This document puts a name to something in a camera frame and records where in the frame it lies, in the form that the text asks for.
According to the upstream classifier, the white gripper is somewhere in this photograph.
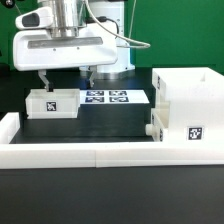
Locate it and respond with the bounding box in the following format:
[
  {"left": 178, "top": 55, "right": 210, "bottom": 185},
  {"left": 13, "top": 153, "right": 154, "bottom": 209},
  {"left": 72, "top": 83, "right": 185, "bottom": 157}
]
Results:
[{"left": 13, "top": 6, "right": 118, "bottom": 92}]

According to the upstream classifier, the white drawer box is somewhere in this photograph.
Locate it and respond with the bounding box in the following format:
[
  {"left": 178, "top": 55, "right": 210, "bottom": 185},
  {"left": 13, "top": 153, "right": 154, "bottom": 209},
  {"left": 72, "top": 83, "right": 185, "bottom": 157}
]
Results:
[
  {"left": 25, "top": 89, "right": 80, "bottom": 119},
  {"left": 145, "top": 102, "right": 169, "bottom": 142}
]

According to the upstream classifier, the white front drawer box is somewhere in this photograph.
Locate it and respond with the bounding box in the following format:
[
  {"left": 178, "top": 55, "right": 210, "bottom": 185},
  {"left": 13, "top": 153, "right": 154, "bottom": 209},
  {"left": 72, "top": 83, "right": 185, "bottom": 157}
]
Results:
[{"left": 145, "top": 102, "right": 169, "bottom": 142}]

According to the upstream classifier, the white drawer cabinet frame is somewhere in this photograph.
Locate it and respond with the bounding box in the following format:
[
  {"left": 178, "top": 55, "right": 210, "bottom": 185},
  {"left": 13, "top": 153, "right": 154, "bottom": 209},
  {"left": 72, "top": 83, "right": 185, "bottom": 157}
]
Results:
[{"left": 152, "top": 67, "right": 224, "bottom": 143}]

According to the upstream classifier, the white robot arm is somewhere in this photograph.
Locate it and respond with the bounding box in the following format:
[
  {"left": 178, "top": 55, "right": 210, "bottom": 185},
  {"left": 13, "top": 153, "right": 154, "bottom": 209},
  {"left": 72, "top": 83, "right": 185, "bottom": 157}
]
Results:
[{"left": 13, "top": 0, "right": 135, "bottom": 77}]

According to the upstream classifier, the fiducial marker sheet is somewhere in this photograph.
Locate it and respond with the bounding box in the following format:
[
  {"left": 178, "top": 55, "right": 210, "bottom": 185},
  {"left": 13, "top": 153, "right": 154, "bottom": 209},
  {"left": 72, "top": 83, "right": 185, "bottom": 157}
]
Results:
[{"left": 80, "top": 90, "right": 149, "bottom": 104}]

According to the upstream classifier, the white U-shaped boundary fence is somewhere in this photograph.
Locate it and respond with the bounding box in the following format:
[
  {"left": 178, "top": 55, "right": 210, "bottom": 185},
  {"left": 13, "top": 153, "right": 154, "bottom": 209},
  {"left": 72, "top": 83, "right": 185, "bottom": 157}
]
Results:
[{"left": 0, "top": 112, "right": 224, "bottom": 169}]

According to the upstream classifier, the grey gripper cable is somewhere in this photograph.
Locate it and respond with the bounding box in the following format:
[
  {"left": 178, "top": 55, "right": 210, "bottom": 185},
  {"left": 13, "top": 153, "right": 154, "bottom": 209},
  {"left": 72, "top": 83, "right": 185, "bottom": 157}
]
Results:
[{"left": 83, "top": 0, "right": 152, "bottom": 50}]

